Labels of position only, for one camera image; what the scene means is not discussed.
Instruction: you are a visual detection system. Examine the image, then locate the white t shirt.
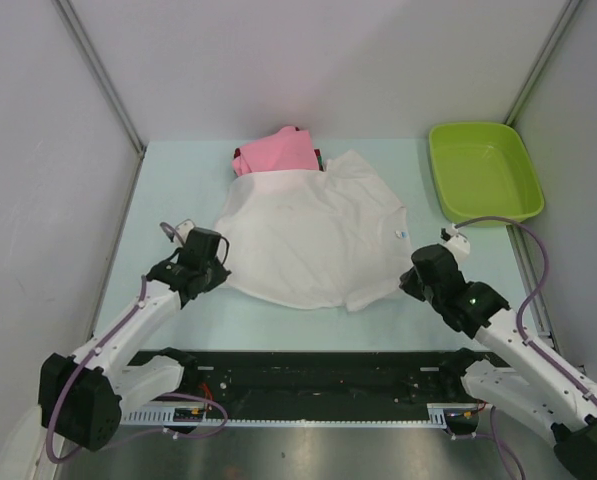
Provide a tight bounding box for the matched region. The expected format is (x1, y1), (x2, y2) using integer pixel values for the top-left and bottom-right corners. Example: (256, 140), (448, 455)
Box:
(215, 150), (413, 312)

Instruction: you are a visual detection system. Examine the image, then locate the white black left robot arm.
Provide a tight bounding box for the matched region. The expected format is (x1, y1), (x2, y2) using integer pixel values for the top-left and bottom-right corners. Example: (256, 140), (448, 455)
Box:
(38, 220), (230, 464)

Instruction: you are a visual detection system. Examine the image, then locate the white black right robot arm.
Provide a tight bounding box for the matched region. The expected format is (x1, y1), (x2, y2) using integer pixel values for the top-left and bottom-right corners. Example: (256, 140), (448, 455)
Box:
(400, 244), (597, 479)

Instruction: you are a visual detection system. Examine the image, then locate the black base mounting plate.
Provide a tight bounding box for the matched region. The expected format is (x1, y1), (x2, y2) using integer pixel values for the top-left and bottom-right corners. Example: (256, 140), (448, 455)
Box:
(127, 349), (479, 421)

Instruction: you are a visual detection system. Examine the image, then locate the lime green plastic basin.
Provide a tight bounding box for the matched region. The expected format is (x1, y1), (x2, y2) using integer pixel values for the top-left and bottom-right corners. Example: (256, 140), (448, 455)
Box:
(428, 122), (545, 224)

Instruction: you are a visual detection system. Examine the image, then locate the pink folded t shirt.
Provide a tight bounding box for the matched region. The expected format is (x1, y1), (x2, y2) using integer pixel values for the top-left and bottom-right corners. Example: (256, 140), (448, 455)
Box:
(232, 126), (320, 176)

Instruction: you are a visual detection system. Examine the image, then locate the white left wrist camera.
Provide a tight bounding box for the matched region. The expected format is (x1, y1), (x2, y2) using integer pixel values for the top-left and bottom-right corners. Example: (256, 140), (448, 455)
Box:
(174, 219), (195, 247)

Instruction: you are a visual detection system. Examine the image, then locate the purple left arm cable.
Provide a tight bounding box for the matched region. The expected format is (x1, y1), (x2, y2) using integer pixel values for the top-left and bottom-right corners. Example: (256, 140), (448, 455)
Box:
(45, 222), (229, 464)

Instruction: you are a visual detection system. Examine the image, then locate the white slotted cable duct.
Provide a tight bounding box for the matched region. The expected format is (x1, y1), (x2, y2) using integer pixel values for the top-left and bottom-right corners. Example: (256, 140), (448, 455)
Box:
(120, 403), (479, 430)

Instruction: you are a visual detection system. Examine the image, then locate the grey aluminium corner post left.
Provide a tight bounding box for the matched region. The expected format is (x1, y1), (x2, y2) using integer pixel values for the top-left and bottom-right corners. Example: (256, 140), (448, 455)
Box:
(51, 0), (146, 158)

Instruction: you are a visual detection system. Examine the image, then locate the grey aluminium corner post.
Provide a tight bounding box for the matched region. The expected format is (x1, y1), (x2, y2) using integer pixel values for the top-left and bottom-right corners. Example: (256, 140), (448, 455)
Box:
(51, 0), (146, 158)
(504, 0), (587, 128)

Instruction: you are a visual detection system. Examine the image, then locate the grey aluminium corner post right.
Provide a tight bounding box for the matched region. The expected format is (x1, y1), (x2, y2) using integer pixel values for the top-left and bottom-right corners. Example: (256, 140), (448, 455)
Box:
(504, 0), (587, 128)

